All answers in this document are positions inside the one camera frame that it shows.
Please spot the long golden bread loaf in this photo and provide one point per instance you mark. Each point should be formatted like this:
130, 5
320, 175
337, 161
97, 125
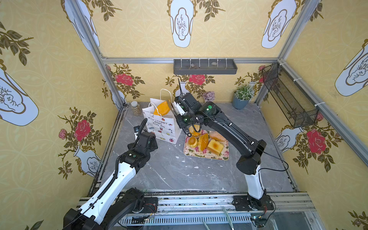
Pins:
161, 109

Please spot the white printed paper bag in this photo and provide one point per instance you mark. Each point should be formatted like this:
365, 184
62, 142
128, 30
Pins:
164, 127

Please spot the small round yellow bun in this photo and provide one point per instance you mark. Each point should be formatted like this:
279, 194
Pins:
192, 142

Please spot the striped twisted bread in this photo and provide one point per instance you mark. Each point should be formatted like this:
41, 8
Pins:
203, 142

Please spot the seeded brown bun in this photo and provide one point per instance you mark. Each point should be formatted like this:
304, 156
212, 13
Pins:
216, 136

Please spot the square yellow toast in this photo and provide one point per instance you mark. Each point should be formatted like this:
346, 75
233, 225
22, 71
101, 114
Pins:
215, 147

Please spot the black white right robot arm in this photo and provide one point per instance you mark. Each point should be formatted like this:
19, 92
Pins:
250, 149

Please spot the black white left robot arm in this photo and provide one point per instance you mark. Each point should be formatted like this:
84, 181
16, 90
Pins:
102, 211

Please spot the small purple flower pot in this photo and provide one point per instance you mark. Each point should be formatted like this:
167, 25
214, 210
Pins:
209, 96

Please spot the glass jar with sprinkles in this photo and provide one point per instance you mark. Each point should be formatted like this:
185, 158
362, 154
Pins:
136, 108

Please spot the floral rectangular tray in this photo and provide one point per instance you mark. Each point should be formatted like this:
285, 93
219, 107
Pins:
195, 152

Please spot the green plant blue pot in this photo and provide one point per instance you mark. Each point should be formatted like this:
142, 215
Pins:
242, 95

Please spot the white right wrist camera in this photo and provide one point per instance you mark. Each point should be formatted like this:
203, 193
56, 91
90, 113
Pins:
179, 108

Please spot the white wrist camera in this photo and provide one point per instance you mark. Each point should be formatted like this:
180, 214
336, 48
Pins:
137, 131
179, 108

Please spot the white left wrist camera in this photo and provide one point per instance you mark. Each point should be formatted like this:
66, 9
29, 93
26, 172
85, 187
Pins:
137, 131

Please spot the grey wall shelf rack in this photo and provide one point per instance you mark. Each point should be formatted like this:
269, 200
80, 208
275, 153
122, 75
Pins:
204, 66

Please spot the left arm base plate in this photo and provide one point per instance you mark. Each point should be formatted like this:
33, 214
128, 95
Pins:
150, 205

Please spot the black wire mesh basket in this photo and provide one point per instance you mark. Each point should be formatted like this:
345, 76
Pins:
297, 107

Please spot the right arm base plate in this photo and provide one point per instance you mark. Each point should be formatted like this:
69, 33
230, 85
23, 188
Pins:
249, 203

